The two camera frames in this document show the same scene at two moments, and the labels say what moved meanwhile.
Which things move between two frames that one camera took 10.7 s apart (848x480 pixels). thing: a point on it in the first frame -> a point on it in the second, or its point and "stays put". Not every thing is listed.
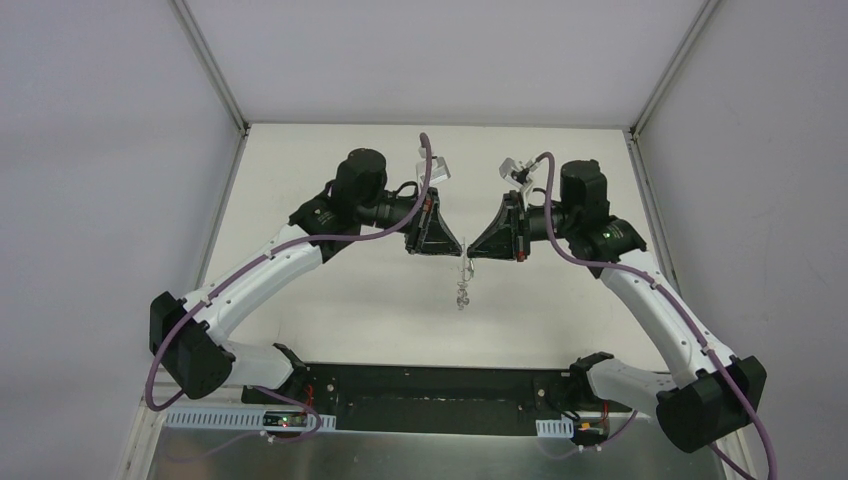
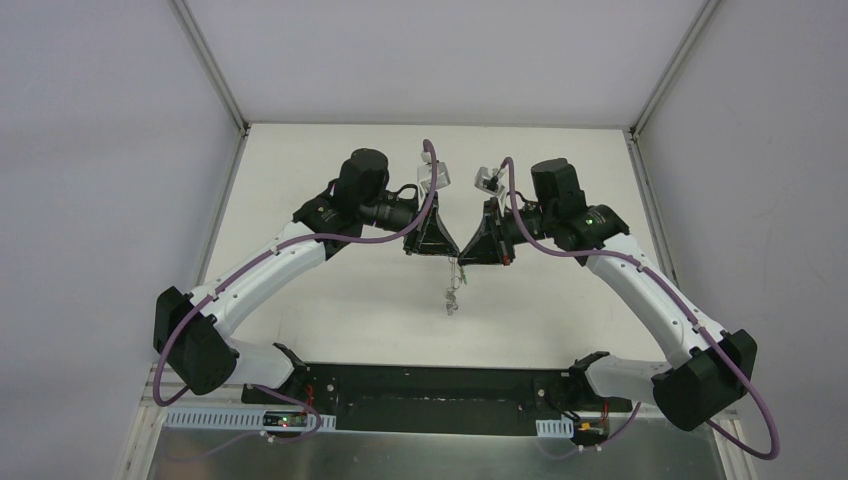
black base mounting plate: [490, 399] stays put
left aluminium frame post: [211, 65] stays put
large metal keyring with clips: [467, 274] -> [456, 271]
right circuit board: [591, 431] stays put
